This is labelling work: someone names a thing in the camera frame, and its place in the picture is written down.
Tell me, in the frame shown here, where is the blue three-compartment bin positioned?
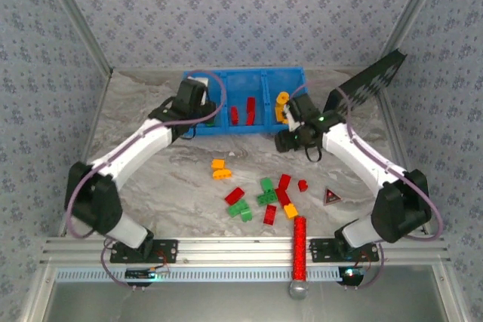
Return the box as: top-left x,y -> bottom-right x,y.
183,66 -> 309,136

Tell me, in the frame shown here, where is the black patterned board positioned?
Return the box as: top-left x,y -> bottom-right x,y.
325,48 -> 408,119

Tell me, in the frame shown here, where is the red triangle sign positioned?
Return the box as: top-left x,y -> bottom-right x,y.
322,187 -> 343,207

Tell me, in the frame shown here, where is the red glitter cylinder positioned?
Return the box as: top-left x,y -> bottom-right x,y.
293,216 -> 309,284

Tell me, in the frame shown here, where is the right round circuit board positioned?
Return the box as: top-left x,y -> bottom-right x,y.
337,265 -> 365,287

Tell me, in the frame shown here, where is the silver round knob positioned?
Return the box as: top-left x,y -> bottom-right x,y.
288,280 -> 310,300

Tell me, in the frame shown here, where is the left circuit board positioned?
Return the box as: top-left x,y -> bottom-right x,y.
125,267 -> 171,281

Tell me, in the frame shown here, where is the grey metal sheet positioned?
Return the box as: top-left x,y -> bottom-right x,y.
22,265 -> 465,322

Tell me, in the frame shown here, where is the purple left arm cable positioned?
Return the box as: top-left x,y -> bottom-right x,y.
64,69 -> 228,290

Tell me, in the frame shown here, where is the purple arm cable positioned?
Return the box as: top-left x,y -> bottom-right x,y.
290,81 -> 443,290
64,69 -> 228,290

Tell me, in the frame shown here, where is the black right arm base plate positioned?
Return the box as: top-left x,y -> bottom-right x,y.
309,238 -> 380,262

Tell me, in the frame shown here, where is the aluminium frame post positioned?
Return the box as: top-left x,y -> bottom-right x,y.
380,0 -> 450,59
37,0 -> 114,76

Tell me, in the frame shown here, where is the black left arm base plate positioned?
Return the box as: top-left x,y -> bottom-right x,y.
109,238 -> 179,265

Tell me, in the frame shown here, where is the aluminium mounting rail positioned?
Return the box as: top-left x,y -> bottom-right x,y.
41,235 -> 452,266

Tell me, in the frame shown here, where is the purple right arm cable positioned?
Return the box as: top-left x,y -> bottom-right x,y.
290,81 -> 443,290

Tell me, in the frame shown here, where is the grey slotted cable duct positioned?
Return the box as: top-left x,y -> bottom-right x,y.
56,265 -> 340,284

